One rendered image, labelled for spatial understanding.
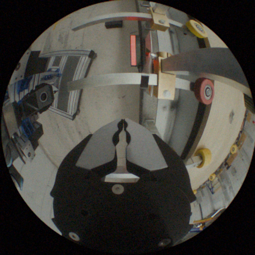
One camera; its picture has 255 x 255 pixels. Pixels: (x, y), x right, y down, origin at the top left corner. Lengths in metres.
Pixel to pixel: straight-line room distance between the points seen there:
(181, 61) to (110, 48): 1.07
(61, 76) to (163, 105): 1.06
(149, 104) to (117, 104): 0.76
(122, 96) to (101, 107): 0.31
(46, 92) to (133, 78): 0.20
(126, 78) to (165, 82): 0.10
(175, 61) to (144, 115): 0.33
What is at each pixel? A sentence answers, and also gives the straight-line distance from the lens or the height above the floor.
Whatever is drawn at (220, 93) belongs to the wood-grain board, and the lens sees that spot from 0.38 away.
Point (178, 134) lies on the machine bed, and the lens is 0.58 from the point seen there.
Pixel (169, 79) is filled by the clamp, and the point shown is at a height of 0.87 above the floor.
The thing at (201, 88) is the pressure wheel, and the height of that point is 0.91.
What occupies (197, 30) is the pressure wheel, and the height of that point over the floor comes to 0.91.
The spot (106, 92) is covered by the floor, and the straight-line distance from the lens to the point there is 1.14.
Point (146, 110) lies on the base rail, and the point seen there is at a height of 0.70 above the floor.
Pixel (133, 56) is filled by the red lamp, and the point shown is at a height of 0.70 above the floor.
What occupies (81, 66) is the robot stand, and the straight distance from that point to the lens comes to 0.99.
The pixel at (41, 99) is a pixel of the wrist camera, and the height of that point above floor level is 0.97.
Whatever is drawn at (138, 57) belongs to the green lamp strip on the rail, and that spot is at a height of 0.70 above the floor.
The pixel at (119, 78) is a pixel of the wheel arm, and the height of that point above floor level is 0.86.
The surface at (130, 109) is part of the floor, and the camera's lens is 1.17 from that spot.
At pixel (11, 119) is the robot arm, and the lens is 0.24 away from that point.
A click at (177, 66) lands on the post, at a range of 0.17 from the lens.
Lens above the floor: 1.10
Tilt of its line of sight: 59 degrees down
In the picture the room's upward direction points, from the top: 178 degrees clockwise
